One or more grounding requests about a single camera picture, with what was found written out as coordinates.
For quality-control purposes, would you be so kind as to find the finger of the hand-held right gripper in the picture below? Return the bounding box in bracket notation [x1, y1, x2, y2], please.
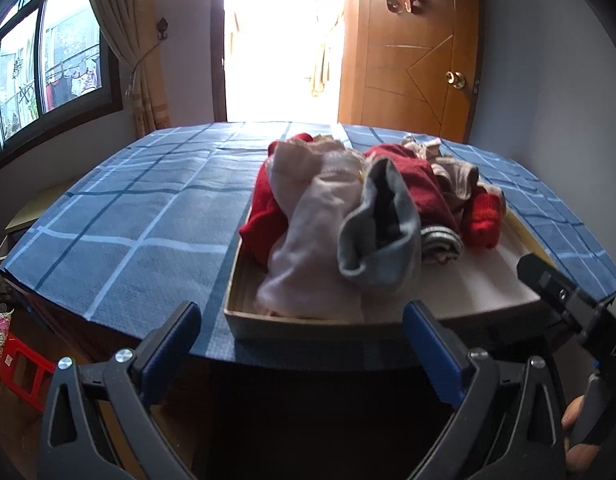
[516, 254, 597, 346]

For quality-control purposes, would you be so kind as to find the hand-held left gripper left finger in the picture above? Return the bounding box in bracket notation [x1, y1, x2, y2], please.
[38, 301, 203, 480]

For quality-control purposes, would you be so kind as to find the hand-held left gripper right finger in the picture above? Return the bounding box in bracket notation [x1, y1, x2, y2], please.
[402, 301, 568, 480]

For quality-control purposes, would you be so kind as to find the shallow cardboard tray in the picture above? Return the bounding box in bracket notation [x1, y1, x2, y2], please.
[223, 135, 558, 348]

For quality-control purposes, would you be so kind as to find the red sock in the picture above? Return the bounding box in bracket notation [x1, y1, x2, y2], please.
[460, 187, 503, 250]

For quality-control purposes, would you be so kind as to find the grey sock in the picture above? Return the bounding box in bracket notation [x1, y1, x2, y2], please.
[338, 157, 423, 296]

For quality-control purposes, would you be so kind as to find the beige underwear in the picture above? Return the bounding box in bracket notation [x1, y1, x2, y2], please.
[430, 157, 481, 211]

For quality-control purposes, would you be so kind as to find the plain red underwear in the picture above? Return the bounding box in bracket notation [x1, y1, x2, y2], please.
[239, 132, 313, 266]

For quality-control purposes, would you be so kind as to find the white underwear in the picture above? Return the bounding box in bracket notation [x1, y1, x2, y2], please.
[255, 180, 371, 321]

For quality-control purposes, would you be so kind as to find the floral cream underwear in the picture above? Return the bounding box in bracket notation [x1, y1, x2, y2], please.
[403, 135, 443, 161]

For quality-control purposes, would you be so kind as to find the person's right hand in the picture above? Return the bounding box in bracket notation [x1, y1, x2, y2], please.
[562, 394, 596, 478]

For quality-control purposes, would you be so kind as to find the blue plaid tablecloth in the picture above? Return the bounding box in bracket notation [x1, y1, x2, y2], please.
[0, 121, 616, 361]

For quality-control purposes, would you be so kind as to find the dark wooden table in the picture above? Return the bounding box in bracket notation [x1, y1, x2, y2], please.
[0, 270, 613, 480]

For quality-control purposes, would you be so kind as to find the red plastic stool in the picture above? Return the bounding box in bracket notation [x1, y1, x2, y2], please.
[0, 332, 56, 413]

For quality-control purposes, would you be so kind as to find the light wooden nightstand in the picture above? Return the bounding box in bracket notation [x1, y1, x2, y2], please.
[0, 180, 76, 266]

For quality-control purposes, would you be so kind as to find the orange wooden door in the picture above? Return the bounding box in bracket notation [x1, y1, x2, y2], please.
[338, 0, 481, 143]

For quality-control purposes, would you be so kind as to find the yellow doorway curtain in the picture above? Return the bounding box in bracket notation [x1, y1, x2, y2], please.
[308, 10, 346, 98]

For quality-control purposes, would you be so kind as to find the dark framed window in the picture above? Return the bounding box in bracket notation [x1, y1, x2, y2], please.
[0, 0, 124, 161]

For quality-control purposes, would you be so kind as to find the tan patterned curtain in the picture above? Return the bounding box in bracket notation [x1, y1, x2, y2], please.
[83, 0, 171, 138]

